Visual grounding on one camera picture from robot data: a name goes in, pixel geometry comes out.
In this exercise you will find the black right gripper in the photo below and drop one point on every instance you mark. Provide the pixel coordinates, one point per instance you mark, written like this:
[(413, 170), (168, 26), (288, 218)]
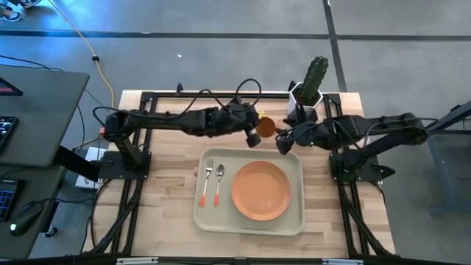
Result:
[(309, 134)]

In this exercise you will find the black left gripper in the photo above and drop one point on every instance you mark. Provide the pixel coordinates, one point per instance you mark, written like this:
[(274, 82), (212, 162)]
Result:
[(235, 121)]

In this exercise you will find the orange plastic cup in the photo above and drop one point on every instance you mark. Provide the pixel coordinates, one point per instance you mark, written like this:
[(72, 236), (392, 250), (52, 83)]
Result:
[(265, 127)]

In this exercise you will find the orange round plate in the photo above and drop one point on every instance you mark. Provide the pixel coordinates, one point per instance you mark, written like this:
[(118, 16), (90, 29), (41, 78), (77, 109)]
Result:
[(261, 191)]

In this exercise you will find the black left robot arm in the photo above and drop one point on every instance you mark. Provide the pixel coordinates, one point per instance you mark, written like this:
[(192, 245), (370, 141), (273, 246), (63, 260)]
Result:
[(165, 121)]

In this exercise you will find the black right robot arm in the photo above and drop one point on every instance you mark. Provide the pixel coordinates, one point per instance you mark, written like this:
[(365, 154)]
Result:
[(386, 125)]

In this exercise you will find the beige plastic tray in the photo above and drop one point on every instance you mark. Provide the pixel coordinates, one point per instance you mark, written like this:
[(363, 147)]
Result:
[(228, 221)]

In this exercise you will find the white hexagonal plant pot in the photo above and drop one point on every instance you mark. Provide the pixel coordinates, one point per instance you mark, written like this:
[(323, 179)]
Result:
[(292, 103)]

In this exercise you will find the black table clamp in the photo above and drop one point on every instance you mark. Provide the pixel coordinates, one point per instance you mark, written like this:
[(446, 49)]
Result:
[(292, 85), (179, 88)]

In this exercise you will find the green cactus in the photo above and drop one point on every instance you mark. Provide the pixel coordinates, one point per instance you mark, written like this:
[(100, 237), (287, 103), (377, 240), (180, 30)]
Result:
[(312, 79)]

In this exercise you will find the blue-grey metal cart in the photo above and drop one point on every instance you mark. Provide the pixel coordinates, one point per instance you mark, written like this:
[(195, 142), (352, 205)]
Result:
[(441, 154)]

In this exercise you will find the white power strip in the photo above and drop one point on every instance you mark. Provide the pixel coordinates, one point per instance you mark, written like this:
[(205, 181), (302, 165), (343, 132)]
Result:
[(86, 182)]

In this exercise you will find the dark grey desk top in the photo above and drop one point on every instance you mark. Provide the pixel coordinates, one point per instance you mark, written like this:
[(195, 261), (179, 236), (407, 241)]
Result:
[(33, 184), (44, 110)]

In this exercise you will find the black round desk foot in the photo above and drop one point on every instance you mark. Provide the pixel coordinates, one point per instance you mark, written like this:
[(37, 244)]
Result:
[(50, 232)]

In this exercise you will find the black computer mouse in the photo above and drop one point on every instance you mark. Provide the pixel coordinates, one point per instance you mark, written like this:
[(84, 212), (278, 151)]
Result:
[(25, 219)]

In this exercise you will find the black device coloured screen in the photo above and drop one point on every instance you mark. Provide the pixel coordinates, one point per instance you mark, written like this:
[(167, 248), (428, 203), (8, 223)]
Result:
[(6, 130)]

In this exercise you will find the dark tablet red screen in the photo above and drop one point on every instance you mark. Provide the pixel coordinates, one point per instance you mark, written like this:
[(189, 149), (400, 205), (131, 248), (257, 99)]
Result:
[(7, 88)]

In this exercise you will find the backlit black keyboard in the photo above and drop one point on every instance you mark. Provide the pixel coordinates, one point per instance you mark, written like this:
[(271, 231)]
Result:
[(8, 200)]

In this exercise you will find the person's shoe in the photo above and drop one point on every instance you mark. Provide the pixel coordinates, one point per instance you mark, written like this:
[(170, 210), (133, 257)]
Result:
[(29, 3), (9, 14)]

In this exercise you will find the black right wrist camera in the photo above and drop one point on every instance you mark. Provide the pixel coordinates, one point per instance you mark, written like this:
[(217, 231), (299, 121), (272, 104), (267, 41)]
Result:
[(303, 116)]

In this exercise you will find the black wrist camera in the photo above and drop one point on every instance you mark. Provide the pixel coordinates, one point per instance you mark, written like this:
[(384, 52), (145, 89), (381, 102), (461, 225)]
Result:
[(241, 105), (303, 116)]

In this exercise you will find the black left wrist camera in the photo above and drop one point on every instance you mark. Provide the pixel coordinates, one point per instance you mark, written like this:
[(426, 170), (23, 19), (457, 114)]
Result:
[(241, 105)]

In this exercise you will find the black aluminium table frame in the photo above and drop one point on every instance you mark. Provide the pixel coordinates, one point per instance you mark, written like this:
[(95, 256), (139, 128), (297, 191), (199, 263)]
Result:
[(165, 95)]

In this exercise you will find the black horizontal frame beam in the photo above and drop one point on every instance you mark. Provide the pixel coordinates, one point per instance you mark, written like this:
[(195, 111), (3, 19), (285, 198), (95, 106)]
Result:
[(235, 262)]

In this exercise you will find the silver metal bracket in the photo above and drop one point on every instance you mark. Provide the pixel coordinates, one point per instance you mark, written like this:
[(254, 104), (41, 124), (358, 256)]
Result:
[(137, 261), (342, 262)]

